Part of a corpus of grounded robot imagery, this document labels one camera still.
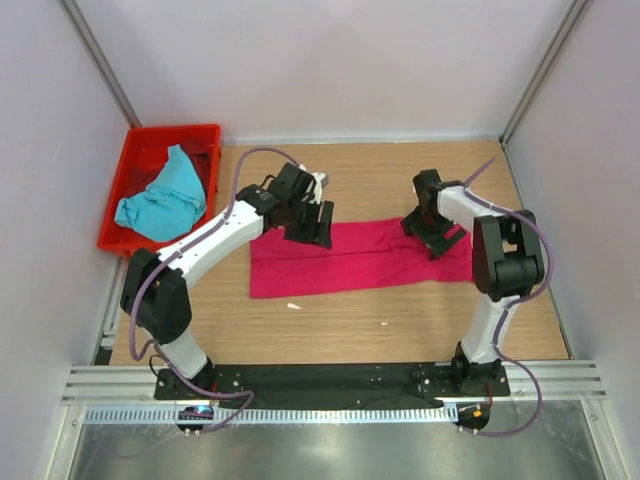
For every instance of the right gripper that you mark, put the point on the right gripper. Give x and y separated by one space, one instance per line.
414 224

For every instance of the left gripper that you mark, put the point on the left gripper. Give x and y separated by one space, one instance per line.
317 233

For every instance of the pink t-shirt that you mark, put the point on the pink t-shirt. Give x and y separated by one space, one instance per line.
364 255

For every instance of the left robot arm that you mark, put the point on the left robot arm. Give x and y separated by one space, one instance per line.
157 284

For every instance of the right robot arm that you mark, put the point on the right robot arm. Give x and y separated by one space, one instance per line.
506 264

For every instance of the turquoise t-shirt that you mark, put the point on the turquoise t-shirt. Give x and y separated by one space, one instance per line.
170 205

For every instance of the right round black connector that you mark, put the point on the right round black connector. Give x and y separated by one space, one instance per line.
472 418

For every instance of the red plastic bin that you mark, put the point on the red plastic bin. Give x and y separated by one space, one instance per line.
143 155

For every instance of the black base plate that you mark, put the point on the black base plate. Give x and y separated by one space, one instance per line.
365 386

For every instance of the right aluminium corner post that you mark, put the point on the right aluminium corner post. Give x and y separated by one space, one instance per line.
570 21

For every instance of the aluminium corner post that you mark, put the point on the aluminium corner post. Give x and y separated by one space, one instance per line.
80 25
570 21

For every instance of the white slotted cable duct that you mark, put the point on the white slotted cable duct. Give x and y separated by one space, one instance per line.
167 414

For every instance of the aluminium front rail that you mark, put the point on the aluminium front rail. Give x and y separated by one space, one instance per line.
551 380

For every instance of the left aluminium corner post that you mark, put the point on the left aluminium corner post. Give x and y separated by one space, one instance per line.
80 25

